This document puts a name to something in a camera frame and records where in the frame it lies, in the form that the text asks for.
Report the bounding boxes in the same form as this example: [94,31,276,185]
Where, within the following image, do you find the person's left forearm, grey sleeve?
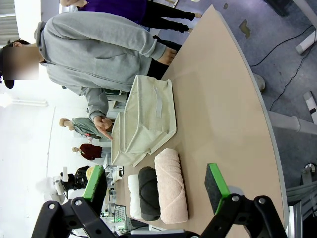
[128,22,167,61]

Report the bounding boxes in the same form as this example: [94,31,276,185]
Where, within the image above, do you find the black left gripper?
[31,165,117,238]

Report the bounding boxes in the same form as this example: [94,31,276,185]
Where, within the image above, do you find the dark grey rolled towel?
[138,166,161,222]

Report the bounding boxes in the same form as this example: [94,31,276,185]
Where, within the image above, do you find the pale clothes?
[154,148,189,225]

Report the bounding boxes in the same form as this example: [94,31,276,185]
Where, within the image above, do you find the person in green jacket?
[59,117,112,142]

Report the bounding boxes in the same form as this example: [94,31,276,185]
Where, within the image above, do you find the person in purple top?
[60,0,202,33]

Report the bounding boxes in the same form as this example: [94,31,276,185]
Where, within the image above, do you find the black floor cable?
[269,44,317,111]
[249,24,315,67]

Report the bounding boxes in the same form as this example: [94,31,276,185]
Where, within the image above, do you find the right gripper black finger with green pad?
[200,163,288,238]

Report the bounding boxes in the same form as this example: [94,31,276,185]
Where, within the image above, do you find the person in grey hoodie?
[0,11,183,136]

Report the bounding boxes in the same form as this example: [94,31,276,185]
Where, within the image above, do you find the person's right forearm, grey sleeve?
[84,86,109,121]

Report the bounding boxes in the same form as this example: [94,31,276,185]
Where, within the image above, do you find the white towel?
[127,174,143,220]

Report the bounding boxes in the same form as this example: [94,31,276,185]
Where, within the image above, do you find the person in dark red top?
[72,143,104,161]

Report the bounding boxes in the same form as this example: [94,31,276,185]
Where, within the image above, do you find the person's left hand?
[155,48,177,66]

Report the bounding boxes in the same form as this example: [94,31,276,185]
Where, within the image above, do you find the metal frame stand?
[286,161,317,238]

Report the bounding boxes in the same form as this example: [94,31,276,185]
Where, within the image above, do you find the person's right hand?
[93,116,114,141]

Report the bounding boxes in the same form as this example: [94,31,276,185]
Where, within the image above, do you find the white table leg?
[268,111,317,135]

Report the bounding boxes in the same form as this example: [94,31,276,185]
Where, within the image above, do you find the cream canvas basket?
[123,75,178,156]
[110,113,152,167]

